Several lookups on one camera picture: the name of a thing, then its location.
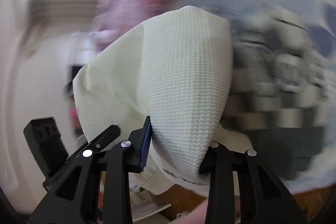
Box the black clothes on rack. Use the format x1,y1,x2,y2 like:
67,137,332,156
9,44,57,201
63,64,84,101

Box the black white checkered garment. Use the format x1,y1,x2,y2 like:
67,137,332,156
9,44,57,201
221,7,326,180

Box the white button-up jacket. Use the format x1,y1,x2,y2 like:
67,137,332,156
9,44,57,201
72,5,254,197

